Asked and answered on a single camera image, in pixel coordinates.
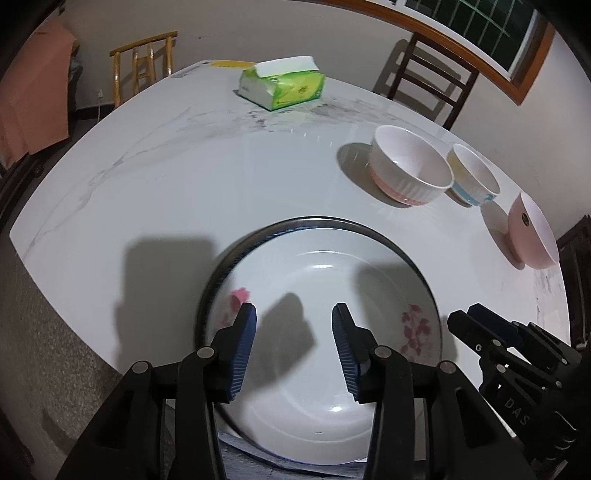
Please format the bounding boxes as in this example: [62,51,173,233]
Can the white ribbed bowl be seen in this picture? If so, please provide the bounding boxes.
[368,124,455,206]

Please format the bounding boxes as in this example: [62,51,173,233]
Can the bamboo chair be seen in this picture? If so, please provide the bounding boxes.
[109,31,178,109]

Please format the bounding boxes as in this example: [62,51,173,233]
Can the white cartoon bowl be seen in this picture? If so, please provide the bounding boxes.
[446,143,502,207]

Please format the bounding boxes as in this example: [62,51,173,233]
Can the dark carved wooden furniture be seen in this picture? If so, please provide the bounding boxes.
[556,215,591,347]

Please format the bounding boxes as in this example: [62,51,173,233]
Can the wood-framed barred window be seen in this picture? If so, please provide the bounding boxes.
[323,0,555,106]

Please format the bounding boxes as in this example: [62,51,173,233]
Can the large pink bowl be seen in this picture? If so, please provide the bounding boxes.
[508,191,559,270]

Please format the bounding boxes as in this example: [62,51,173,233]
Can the large blue floral plate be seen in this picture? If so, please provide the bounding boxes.
[195,215,446,472]

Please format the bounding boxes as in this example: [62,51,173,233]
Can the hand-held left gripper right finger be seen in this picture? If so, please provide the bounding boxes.
[331,303,539,480]

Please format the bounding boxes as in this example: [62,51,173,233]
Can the pink cloth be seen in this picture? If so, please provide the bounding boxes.
[0,21,77,169]

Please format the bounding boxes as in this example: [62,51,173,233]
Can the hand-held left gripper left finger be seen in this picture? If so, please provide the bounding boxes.
[55,302,257,480]

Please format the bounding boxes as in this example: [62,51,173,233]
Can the green tissue pack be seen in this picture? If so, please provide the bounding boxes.
[238,56,326,112]

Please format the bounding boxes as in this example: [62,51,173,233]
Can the dark slatted wooden chair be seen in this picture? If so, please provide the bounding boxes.
[373,32,480,131]

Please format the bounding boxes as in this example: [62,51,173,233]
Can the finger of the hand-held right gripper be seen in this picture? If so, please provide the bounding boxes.
[447,310,497,357]
[466,303,532,340]

